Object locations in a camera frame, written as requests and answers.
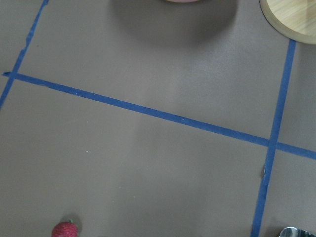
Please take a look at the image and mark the red strawberry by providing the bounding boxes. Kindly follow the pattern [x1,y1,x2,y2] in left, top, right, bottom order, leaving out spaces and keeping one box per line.
[51,220,79,237]

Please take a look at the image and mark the wooden stand with paper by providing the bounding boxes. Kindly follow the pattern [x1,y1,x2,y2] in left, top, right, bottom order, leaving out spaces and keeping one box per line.
[259,0,316,44]

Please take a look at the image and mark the metal scoop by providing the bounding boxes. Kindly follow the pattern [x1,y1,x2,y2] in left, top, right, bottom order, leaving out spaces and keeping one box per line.
[279,227,316,237]

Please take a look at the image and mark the pink bowl with ice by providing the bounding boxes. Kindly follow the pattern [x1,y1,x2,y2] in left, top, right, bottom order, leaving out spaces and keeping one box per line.
[166,0,199,3]

